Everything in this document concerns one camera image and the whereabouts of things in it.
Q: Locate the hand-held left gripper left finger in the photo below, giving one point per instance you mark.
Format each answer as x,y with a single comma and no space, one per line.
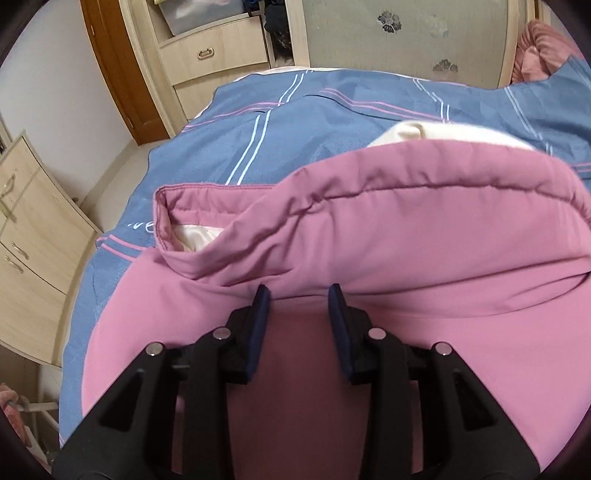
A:
259,323

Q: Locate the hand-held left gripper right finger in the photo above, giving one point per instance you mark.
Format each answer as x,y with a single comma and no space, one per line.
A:
340,323

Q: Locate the pink and white hooded jacket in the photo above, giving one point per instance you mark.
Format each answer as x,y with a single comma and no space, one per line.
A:
415,230

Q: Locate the black clothes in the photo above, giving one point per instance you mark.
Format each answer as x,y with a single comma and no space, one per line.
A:
279,32

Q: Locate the blue plaid bed sheet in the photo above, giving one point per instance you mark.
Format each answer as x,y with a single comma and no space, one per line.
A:
277,152

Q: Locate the light wooden cabinet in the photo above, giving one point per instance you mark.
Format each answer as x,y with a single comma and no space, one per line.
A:
37,258

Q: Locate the wardrobe drawer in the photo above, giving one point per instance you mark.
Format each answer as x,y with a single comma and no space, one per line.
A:
198,99
217,50

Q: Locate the white metal rack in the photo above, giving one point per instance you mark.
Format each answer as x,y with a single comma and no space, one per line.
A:
41,415

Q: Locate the pink fuzzy cloth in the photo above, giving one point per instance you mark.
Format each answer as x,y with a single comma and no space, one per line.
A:
9,408

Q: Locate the light wooden wardrobe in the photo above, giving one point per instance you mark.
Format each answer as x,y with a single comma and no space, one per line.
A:
157,69

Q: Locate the frosted floral sliding door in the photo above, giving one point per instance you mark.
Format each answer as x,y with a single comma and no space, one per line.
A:
392,41

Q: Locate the brown wooden door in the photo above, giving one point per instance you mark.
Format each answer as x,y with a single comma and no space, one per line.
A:
120,69

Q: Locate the translucent plastic storage box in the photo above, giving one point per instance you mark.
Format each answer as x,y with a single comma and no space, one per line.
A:
198,14

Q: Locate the pink quilt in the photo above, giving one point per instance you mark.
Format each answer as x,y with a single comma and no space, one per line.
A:
540,50

